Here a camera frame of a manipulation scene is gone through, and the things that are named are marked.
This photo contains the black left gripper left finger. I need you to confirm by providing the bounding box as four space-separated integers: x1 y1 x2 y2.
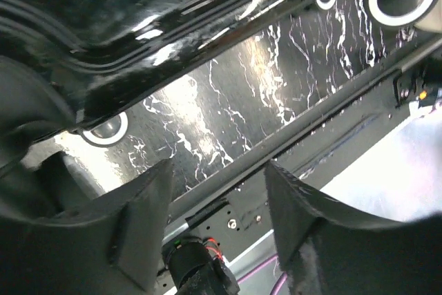
1 160 173 294

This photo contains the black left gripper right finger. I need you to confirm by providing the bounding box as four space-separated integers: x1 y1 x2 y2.
265 162 441 294

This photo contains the white black space suitcase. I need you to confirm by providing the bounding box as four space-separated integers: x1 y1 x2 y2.
1 0 441 199

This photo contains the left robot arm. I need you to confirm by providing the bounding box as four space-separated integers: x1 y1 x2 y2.
1 160 441 294

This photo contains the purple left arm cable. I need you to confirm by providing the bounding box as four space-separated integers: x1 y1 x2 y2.
236 255 289 295

